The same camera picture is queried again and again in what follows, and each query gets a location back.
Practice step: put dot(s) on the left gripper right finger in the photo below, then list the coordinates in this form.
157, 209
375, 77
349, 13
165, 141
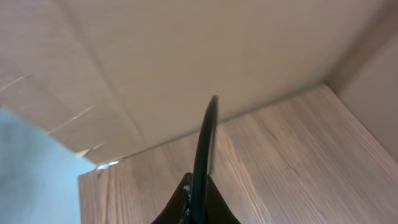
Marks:
217, 210

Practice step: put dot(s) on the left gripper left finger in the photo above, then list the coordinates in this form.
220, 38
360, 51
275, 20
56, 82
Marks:
174, 211

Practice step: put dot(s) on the cardboard back panel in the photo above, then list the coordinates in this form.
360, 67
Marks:
115, 77

